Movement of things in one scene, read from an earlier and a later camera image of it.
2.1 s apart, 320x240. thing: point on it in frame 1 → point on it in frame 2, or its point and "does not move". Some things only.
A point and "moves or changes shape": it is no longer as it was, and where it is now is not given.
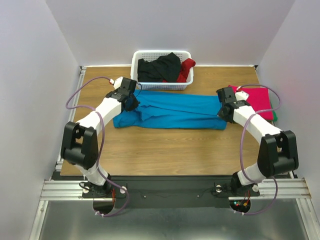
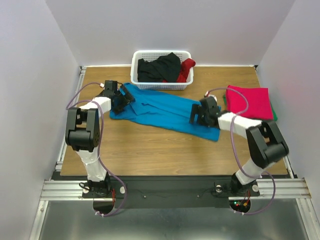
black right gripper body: x=223 y=113 → x=200 y=115
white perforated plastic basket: x=148 y=55 does not move
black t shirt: x=164 y=68 does not move
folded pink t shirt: x=258 y=100 does not move
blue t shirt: x=159 y=110 moves or changes shape
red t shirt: x=185 y=66 does not move
